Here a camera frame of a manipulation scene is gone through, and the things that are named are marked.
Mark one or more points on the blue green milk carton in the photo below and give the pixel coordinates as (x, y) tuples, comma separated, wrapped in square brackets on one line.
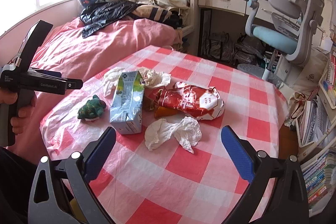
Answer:
[(126, 110)]

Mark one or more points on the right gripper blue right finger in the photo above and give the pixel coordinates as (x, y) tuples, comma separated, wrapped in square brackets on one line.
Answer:
[(240, 152)]

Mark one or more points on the white desk with drawers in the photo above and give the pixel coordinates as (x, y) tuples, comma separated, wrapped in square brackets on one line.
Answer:
[(240, 7)]

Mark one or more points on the red white checkered tablecloth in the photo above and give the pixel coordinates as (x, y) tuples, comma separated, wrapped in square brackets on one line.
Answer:
[(172, 185)]

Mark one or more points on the white bookshelf with books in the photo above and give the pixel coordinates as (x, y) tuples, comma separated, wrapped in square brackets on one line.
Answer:
[(316, 140)]

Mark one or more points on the green wrapper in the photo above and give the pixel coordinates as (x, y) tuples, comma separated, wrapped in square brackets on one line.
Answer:
[(92, 110)]

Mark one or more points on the grey blue desk chair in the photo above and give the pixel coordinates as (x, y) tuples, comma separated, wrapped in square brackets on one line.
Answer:
[(296, 22)]

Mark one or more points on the beige navy striped cloth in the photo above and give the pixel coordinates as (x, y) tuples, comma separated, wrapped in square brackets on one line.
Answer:
[(151, 12)]

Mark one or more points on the orange peel piece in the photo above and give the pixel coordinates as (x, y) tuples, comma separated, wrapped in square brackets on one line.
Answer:
[(158, 111)]

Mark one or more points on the dark navy jacket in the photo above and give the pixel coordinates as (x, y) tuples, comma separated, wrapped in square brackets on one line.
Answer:
[(101, 14)]

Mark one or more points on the red white snack bag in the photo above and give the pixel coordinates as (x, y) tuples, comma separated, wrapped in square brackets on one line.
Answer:
[(195, 101)]

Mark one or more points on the cream crumpled paper wrapper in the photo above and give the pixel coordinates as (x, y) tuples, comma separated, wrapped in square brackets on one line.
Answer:
[(154, 79)]

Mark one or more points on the pink bed duvet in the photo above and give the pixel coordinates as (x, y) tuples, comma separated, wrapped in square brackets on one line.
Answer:
[(65, 50)]

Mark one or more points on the white tissue front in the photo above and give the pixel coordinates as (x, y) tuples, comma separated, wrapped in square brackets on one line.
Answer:
[(187, 132)]

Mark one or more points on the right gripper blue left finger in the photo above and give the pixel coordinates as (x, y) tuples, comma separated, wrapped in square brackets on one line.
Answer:
[(97, 152)]

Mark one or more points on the white tissue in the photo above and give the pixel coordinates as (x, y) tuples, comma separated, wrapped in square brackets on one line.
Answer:
[(110, 80), (187, 132)]

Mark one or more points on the person's left hand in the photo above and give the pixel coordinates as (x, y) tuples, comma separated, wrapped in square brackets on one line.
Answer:
[(21, 120)]

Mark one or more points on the beige canvas bag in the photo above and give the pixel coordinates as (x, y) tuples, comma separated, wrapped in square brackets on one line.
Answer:
[(171, 5)]

